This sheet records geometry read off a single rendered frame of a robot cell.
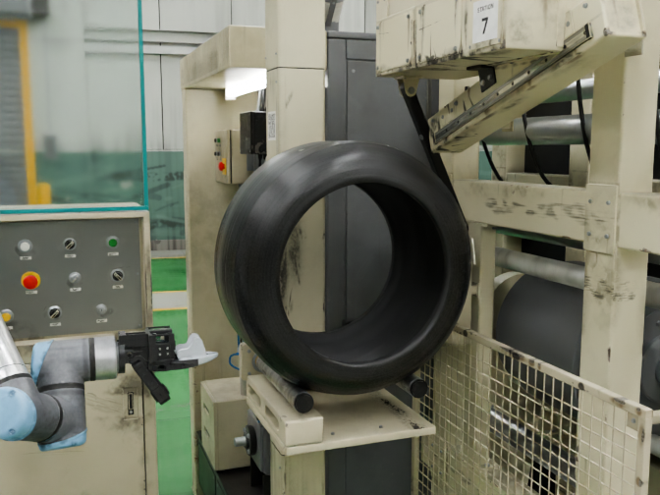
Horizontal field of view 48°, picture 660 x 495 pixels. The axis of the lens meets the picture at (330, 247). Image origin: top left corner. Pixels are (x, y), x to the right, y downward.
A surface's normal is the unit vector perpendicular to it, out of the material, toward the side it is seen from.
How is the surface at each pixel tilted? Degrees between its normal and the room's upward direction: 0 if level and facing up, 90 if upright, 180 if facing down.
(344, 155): 44
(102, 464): 91
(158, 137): 90
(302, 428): 90
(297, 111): 90
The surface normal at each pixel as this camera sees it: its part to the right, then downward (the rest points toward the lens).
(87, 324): 0.34, 0.13
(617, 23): 0.32, -0.18
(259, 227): -0.40, -0.19
